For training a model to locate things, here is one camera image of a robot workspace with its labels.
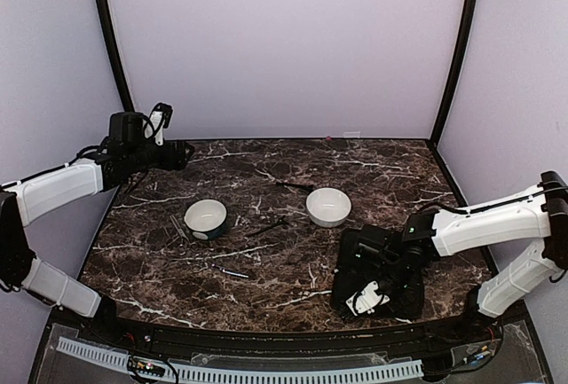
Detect black corner post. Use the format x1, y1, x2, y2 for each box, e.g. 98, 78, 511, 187
95, 0, 135, 112
428, 0, 485, 151

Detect black hair clip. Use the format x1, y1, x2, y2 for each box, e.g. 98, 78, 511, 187
276, 182, 314, 192
246, 216, 289, 238

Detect black left corner post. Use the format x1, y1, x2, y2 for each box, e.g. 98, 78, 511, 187
95, 0, 135, 112

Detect white slotted cable duct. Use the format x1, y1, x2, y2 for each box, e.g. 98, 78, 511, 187
55, 337, 424, 384

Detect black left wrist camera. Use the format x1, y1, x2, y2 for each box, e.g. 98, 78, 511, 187
108, 112, 146, 144

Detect plain white bowl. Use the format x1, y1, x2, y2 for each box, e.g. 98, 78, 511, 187
305, 187, 351, 228

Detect white bowl with blue rim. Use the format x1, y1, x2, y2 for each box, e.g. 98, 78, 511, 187
184, 199, 228, 240

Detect black right corner post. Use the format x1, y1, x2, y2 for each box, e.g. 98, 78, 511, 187
428, 0, 485, 151

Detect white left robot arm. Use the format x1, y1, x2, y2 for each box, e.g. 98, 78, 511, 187
1, 140, 194, 345

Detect black front table rail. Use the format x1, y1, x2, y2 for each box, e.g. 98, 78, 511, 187
43, 306, 504, 359

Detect black hair clip middle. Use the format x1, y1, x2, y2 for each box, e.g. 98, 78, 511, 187
246, 216, 289, 238

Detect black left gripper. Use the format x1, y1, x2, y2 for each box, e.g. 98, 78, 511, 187
126, 139, 193, 174

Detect black hair clip far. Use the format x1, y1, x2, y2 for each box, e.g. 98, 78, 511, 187
276, 182, 314, 192

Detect black zippered tool case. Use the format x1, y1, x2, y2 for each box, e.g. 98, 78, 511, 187
331, 228, 427, 321

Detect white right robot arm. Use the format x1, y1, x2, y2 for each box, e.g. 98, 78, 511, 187
330, 171, 567, 343

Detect silver thinning scissors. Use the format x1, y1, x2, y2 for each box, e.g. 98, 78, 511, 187
170, 215, 194, 255

